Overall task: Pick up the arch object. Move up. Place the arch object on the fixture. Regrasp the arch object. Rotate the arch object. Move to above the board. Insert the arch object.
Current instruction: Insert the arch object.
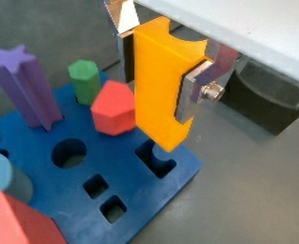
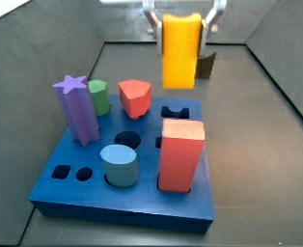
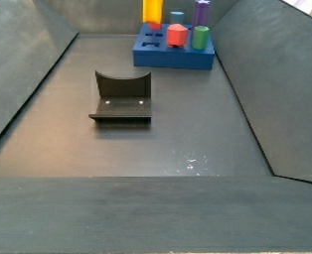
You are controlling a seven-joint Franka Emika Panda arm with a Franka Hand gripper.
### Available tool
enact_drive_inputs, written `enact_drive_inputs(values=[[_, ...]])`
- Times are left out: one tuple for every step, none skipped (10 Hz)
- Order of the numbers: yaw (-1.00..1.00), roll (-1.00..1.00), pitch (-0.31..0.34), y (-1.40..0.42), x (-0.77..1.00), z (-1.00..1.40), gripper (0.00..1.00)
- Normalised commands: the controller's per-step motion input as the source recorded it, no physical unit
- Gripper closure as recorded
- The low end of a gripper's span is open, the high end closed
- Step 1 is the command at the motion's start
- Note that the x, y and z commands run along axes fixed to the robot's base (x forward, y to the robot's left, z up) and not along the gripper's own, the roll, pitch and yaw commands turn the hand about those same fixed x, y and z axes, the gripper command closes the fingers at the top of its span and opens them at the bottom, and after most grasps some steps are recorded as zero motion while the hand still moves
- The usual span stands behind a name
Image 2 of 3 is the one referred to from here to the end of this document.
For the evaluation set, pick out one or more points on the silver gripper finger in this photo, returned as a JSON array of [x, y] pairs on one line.
[[208, 21], [156, 23]]

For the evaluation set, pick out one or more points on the yellow arch block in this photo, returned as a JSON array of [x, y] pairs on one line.
[[181, 40]]

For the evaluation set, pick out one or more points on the black curved fixture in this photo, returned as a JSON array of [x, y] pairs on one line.
[[204, 66]]

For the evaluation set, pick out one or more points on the red rounded triangle block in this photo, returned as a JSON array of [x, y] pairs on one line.
[[136, 97]]

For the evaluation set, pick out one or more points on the green hexagonal prism block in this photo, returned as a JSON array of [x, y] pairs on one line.
[[100, 97]]

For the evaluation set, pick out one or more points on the purple star prism block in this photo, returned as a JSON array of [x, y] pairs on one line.
[[76, 103]]

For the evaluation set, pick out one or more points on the tall red rectangular block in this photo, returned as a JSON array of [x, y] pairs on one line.
[[181, 147]]

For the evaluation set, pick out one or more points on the light blue cylinder block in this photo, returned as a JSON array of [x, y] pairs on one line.
[[120, 165]]

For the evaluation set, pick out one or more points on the blue shape sorter base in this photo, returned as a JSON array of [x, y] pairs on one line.
[[105, 181]]

